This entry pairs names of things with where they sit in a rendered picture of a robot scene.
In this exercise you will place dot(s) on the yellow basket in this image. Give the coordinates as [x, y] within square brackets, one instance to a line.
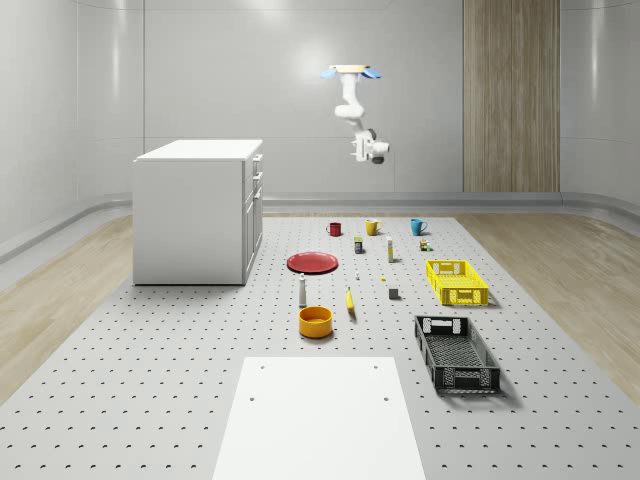
[462, 296]

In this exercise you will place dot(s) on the white cabinet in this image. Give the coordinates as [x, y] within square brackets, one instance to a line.
[190, 220]

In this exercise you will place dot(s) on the puzzle cube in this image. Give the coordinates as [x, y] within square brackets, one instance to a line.
[425, 245]

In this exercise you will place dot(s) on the white board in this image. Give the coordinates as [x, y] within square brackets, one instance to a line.
[320, 420]

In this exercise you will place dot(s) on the flat-sided can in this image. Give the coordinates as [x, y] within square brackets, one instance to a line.
[358, 246]

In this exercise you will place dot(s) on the red plate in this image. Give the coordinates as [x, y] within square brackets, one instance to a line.
[313, 262]

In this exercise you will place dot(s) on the red mug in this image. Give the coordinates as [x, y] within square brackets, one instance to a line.
[335, 229]

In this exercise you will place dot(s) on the white bottle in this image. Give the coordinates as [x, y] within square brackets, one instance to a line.
[302, 295]

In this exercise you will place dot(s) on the banana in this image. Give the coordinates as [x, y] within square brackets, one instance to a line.
[350, 302]

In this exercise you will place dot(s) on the yellow and white box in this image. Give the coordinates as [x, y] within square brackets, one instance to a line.
[390, 250]

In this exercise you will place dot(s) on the blue mug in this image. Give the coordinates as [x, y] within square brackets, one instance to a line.
[416, 227]

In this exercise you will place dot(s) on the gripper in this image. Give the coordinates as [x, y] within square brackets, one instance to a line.
[358, 147]

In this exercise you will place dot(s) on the yellow bowl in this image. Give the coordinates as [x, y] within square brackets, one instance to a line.
[315, 327]

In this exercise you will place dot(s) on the grey cube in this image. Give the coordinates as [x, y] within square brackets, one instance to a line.
[394, 294]

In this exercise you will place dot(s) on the dark grey basket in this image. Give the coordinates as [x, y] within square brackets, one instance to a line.
[467, 378]

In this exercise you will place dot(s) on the drone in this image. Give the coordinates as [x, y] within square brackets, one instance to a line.
[350, 68]

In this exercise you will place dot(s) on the yellow mug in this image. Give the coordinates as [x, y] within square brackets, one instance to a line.
[371, 228]

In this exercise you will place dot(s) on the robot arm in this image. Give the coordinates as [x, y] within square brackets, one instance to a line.
[348, 95]

